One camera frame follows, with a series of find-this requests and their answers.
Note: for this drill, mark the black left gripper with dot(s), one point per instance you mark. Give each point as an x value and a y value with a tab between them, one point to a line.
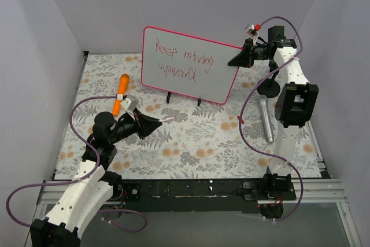
139	126

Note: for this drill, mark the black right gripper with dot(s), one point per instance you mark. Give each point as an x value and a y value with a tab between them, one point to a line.
250	53

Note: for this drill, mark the red whiteboard marker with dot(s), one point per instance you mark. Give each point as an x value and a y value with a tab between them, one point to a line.
166	119

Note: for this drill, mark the red marker cap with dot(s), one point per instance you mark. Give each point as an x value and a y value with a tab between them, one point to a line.
240	119

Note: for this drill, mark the pink framed whiteboard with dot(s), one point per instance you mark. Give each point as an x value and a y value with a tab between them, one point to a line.
187	65

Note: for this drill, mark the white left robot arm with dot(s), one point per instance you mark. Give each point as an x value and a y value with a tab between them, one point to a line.
93	184

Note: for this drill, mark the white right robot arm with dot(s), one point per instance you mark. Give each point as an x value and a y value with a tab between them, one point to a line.
296	98

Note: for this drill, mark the black microphone stand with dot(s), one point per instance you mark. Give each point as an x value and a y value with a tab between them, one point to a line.
270	87

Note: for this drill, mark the silver microphone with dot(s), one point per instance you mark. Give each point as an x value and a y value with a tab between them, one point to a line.
263	107

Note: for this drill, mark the floral patterned mat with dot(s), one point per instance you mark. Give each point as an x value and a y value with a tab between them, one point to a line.
206	141

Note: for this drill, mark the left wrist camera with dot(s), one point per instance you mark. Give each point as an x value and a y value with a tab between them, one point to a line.
128	104

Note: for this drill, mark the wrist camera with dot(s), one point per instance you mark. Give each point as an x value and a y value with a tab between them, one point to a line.
128	104
253	31

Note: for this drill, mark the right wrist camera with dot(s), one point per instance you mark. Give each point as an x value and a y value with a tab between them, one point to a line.
253	31

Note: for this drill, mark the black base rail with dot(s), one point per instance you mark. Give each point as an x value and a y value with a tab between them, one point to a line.
200	195

